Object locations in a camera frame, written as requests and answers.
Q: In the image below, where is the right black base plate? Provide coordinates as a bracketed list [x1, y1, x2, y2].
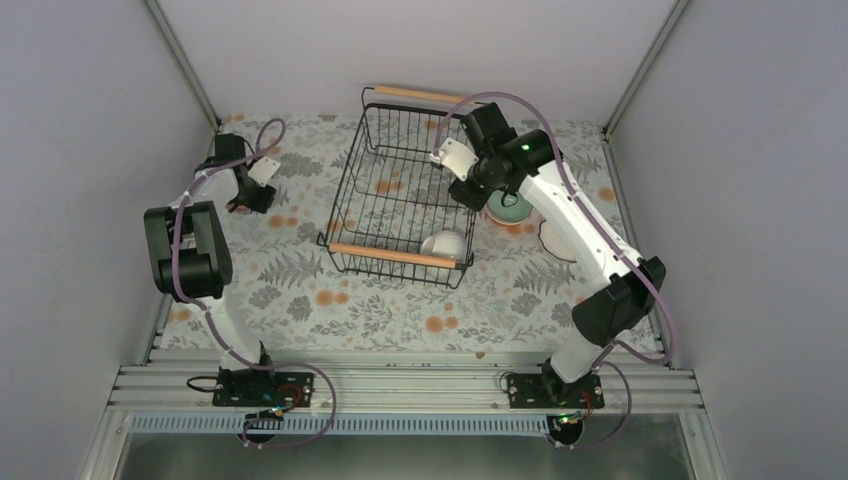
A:
[500, 372, 605, 410]

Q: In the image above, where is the floral table mat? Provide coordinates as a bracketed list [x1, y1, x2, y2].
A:
[158, 113, 657, 354]

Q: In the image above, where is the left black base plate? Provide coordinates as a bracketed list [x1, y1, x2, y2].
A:
[212, 370, 315, 408]

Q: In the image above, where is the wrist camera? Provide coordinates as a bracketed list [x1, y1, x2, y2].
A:
[248, 156, 281, 187]
[428, 138, 478, 181]

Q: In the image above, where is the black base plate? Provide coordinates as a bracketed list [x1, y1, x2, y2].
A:
[212, 370, 315, 408]
[500, 372, 605, 410]

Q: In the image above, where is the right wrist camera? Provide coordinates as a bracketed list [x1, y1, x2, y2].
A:
[428, 138, 478, 181]

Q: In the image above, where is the white round bowl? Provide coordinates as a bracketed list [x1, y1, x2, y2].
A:
[419, 230, 468, 262]

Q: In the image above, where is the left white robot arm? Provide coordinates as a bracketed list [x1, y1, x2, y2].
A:
[143, 133, 279, 405]

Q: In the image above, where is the mint green bowl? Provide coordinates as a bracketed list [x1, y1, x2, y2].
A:
[484, 191, 533, 226]

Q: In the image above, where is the red patterned bowl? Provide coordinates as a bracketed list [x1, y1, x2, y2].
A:
[227, 204, 252, 215]

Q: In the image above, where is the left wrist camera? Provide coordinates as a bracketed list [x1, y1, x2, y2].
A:
[248, 156, 281, 187]

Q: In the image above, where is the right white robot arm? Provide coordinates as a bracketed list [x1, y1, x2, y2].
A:
[430, 103, 666, 407]

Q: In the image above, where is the aluminium mounting rail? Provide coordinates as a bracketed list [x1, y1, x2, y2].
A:
[107, 349, 705, 414]

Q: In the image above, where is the black wire dish rack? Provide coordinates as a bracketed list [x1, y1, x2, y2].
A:
[317, 86, 476, 289]

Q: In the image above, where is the white cylindrical bowl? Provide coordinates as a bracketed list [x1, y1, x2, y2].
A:
[538, 220, 577, 264]

